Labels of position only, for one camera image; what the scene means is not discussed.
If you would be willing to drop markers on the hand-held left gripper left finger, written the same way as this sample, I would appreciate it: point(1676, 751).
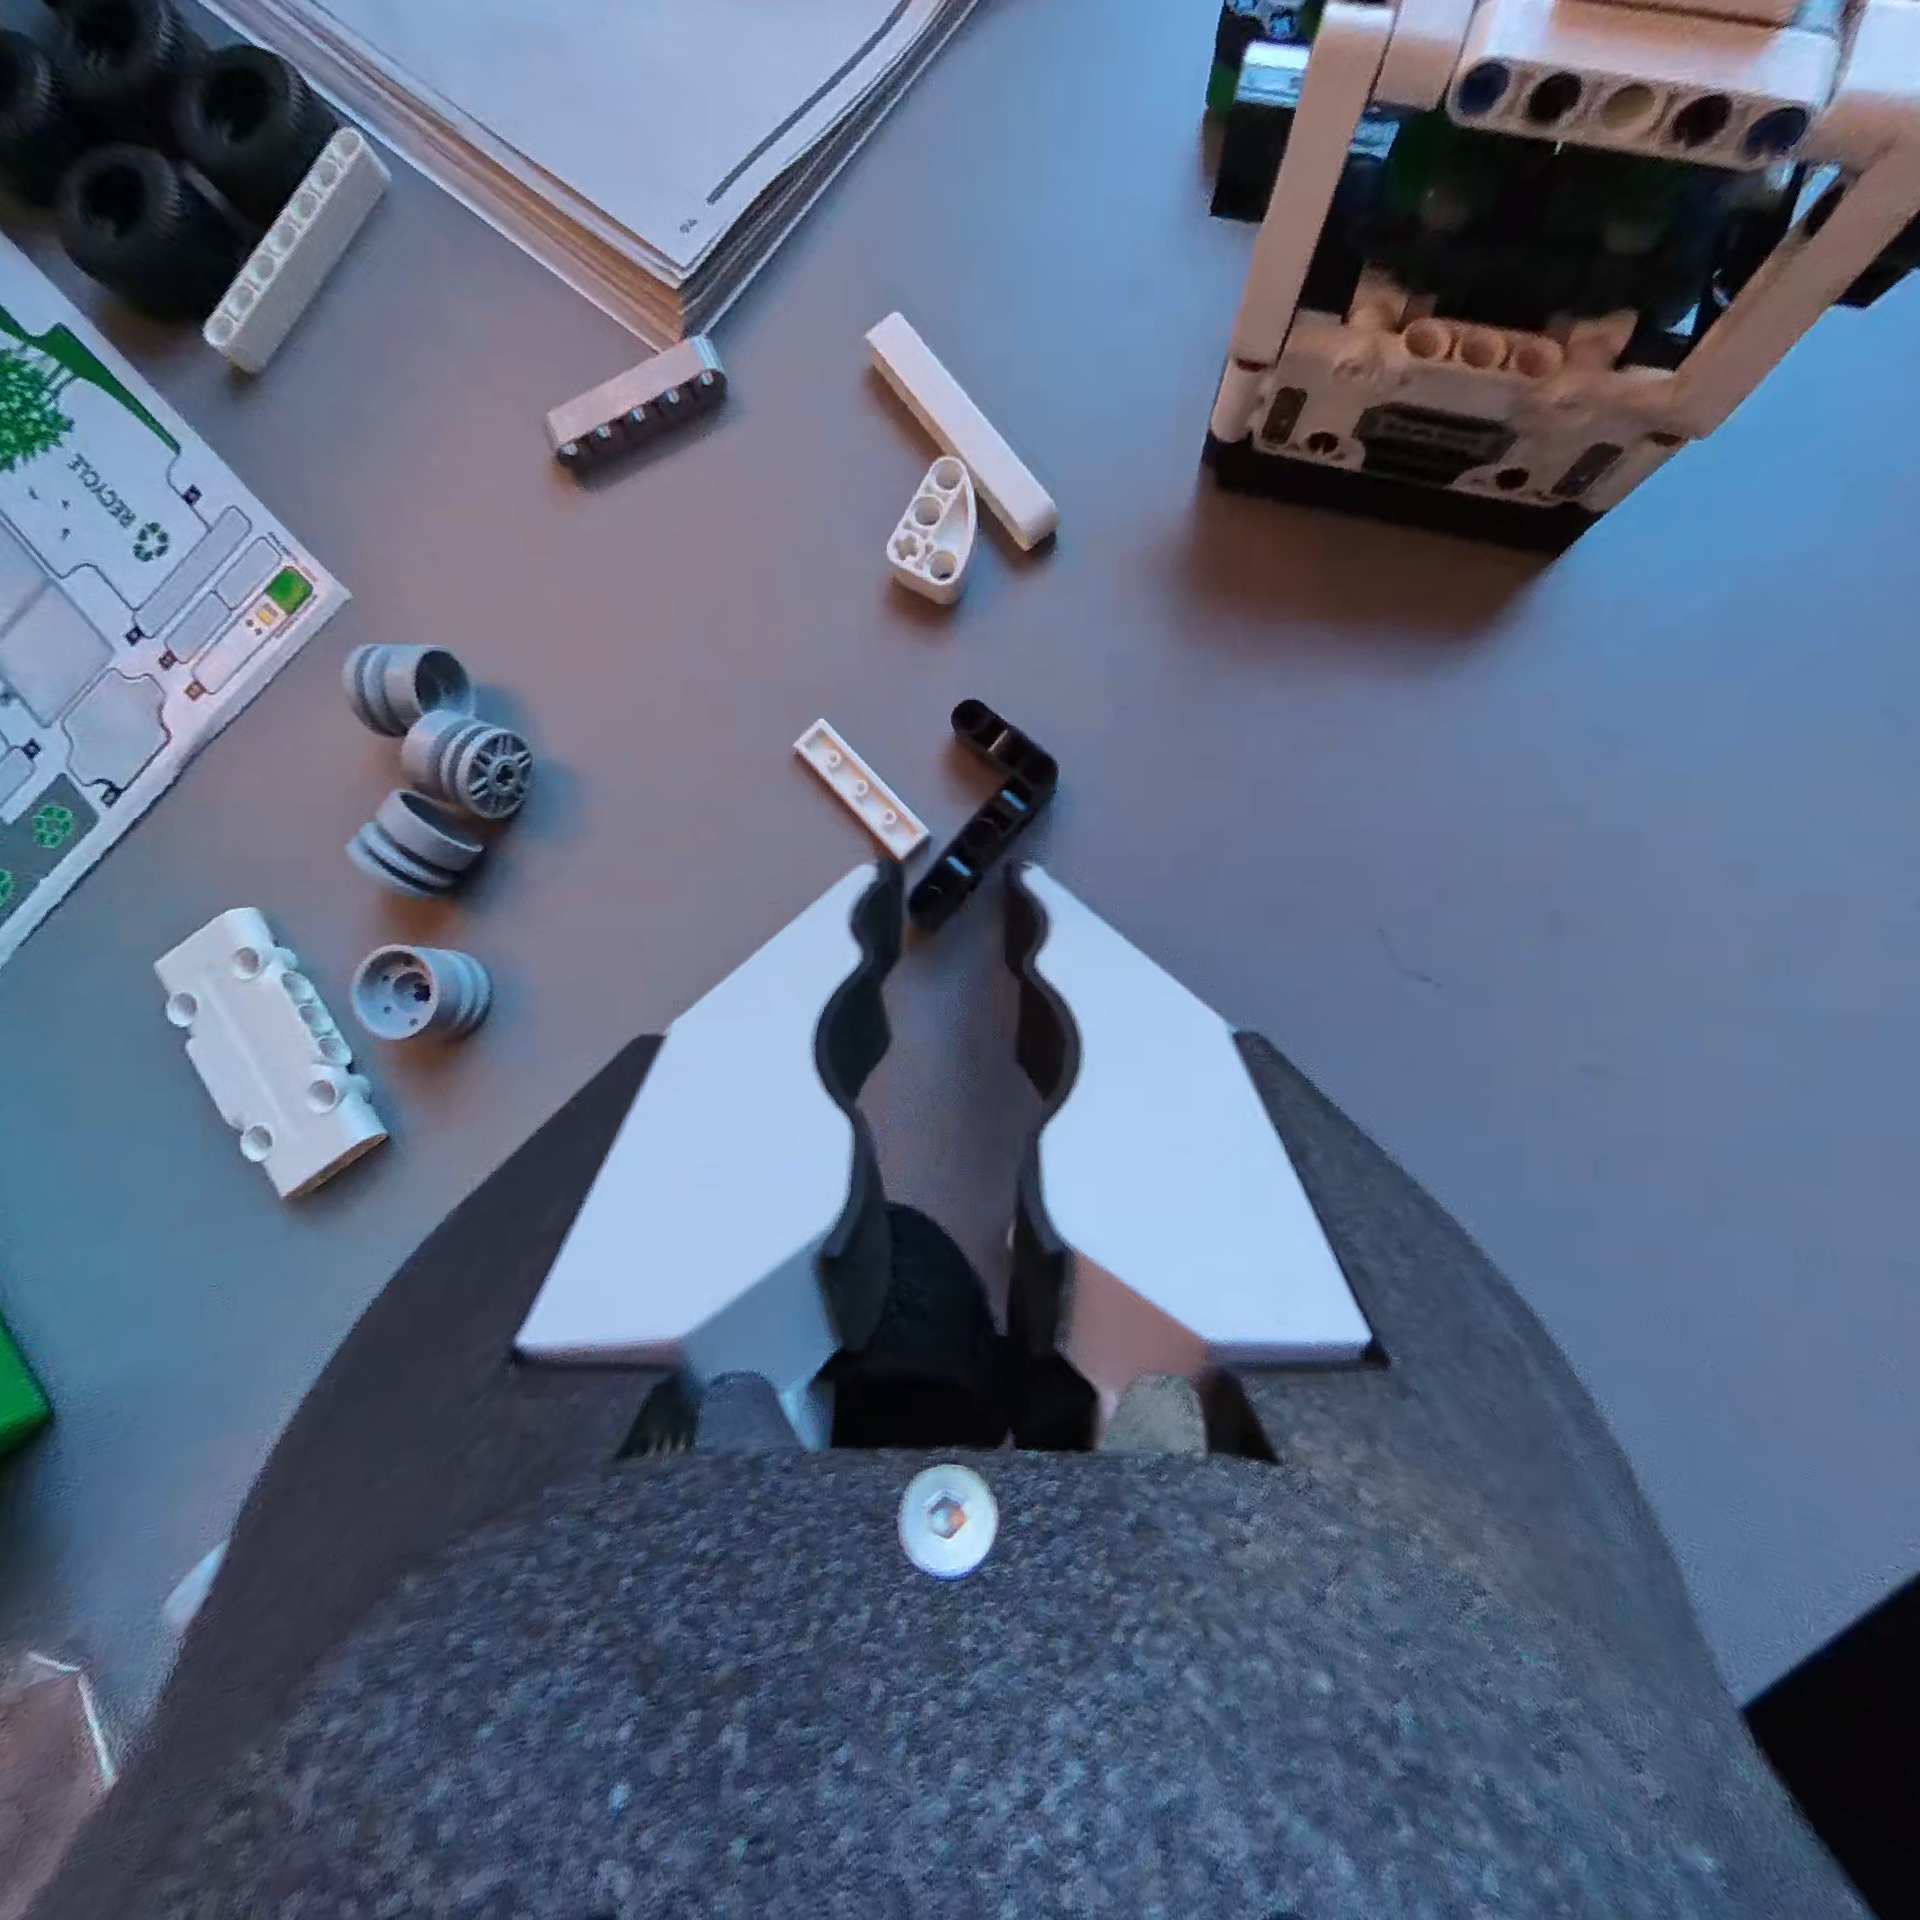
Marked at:
point(721, 1186)

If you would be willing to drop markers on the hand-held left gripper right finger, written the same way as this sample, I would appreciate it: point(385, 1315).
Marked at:
point(1185, 1201)

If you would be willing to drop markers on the black angled lego liftarm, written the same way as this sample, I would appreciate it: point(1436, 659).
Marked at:
point(1035, 774)

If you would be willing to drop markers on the white bent lego liftarm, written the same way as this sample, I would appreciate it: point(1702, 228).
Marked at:
point(966, 525)

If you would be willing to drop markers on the lego truck model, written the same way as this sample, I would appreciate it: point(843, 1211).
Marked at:
point(1499, 377)

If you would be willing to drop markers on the lego instruction booklet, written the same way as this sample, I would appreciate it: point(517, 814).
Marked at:
point(600, 119)

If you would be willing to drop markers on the grey lego wheel rim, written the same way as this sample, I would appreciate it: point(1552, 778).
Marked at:
point(465, 765)
point(451, 993)
point(374, 692)
point(411, 850)

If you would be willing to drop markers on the small white lego plate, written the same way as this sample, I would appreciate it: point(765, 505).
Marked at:
point(840, 763)

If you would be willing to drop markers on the white lego panel piece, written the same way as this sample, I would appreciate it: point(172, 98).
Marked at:
point(240, 1037)

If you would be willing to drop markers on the grey lego beam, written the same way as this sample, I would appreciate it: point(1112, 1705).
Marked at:
point(637, 403)

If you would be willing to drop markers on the long white lego tile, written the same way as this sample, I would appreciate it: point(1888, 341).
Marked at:
point(960, 429)

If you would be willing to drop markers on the white lego beam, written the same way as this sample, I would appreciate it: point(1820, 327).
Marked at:
point(292, 254)

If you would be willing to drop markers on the black rubber lego tyre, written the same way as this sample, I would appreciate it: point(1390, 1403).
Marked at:
point(27, 119)
point(106, 265)
point(120, 38)
point(277, 113)

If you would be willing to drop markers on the green plastic bin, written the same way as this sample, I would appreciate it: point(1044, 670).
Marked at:
point(19, 1389)

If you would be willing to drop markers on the green printed sticker sheet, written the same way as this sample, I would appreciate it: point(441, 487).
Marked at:
point(89, 601)

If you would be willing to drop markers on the clear plastic bag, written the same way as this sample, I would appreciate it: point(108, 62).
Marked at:
point(44, 1741)

